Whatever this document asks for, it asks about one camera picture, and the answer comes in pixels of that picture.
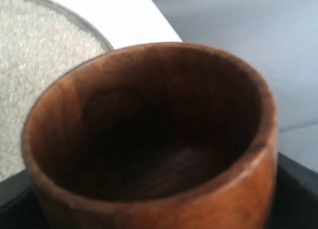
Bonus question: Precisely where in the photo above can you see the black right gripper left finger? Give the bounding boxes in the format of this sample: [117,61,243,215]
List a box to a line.
[0,170,47,229]

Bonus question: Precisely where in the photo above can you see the round steel rice plate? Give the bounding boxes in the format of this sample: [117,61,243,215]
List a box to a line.
[0,0,113,180]

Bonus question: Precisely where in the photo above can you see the brown wooden cup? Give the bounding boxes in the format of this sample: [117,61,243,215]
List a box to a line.
[21,42,278,229]

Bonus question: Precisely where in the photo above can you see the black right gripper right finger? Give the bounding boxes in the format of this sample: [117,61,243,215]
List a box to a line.
[270,153,318,229]

